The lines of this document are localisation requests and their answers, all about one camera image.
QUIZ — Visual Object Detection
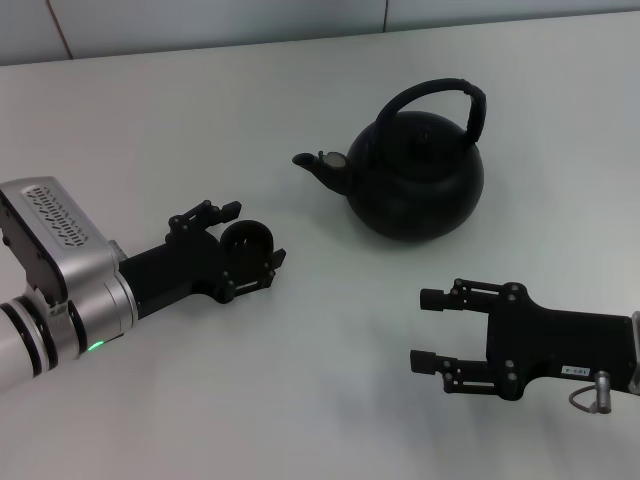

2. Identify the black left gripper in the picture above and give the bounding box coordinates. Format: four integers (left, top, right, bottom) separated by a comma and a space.
119, 199, 289, 320

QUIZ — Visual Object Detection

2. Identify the grey cable with metal plug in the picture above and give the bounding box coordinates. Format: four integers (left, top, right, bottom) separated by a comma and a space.
568, 371, 614, 416

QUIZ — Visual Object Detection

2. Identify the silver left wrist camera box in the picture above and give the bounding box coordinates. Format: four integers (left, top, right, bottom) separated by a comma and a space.
0, 175, 122, 307

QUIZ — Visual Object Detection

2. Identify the small black teacup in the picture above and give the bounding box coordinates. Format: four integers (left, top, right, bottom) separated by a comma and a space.
219, 219, 277, 269

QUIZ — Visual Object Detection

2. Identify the black round teapot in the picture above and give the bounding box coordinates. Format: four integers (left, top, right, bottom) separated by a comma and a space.
292, 77, 486, 245

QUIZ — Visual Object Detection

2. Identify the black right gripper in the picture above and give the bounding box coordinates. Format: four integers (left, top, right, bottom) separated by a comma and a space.
409, 278, 640, 402

